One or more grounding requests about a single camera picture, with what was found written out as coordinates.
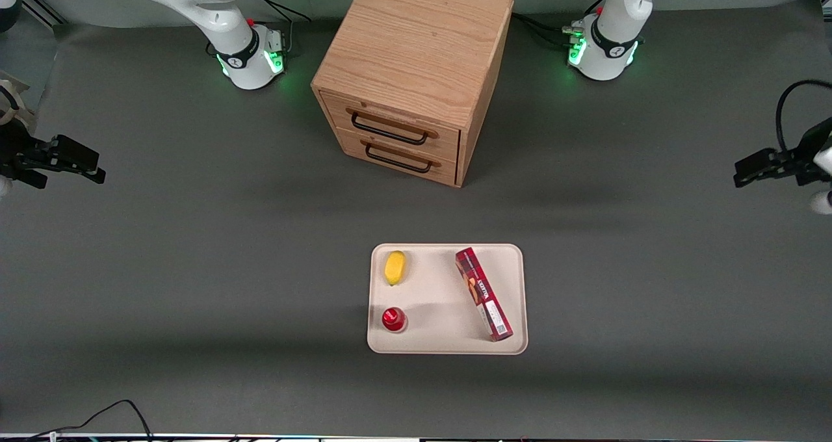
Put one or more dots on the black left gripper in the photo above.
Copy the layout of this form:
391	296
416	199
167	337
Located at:
801	158

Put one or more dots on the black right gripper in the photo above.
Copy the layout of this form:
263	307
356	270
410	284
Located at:
14	152

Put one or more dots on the red cookie box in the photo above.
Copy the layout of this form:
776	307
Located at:
484	292

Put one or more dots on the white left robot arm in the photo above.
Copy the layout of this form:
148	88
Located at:
608	45

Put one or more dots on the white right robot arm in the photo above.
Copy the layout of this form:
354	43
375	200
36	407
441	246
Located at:
240	45

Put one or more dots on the beige plastic tray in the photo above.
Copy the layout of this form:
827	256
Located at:
442	305

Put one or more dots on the wooden drawer front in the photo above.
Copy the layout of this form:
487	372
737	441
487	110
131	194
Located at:
338	110
351	148

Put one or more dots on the yellow lemon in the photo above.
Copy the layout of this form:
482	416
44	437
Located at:
394	268

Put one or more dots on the wooden two-drawer cabinet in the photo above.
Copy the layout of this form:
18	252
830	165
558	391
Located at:
416	39

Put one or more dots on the beige wrist mount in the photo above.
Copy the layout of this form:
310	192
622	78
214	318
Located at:
25	114

